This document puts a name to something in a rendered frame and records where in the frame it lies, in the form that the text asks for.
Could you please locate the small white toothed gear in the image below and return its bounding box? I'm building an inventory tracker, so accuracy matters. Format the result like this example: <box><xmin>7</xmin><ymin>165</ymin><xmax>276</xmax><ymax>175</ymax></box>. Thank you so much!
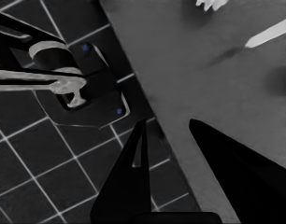
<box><xmin>194</xmin><ymin>0</ymin><xmax>229</xmax><ymax>12</ymax></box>

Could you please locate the dark robot body block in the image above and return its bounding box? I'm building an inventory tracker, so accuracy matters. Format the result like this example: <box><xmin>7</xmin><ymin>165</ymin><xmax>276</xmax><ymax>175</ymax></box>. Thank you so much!
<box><xmin>0</xmin><ymin>8</ymin><xmax>132</xmax><ymax>130</ymax></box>

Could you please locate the small white T-shaped piece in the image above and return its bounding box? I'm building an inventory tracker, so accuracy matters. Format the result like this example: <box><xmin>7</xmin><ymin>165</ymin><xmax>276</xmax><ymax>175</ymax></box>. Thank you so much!
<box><xmin>244</xmin><ymin>15</ymin><xmax>286</xmax><ymax>49</ymax></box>

